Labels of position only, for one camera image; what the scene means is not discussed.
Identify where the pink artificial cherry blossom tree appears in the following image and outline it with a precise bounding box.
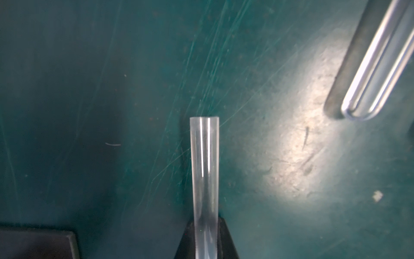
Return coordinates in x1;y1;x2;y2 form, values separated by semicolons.
1;226;80;259

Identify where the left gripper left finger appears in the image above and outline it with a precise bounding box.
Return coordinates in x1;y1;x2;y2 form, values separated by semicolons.
174;220;195;259

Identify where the clear test tube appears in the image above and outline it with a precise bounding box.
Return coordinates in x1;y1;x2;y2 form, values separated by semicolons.
341;1;414;121
190;117;220;259

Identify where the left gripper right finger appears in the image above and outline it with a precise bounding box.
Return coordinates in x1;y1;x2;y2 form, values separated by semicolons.
218;218;239;259

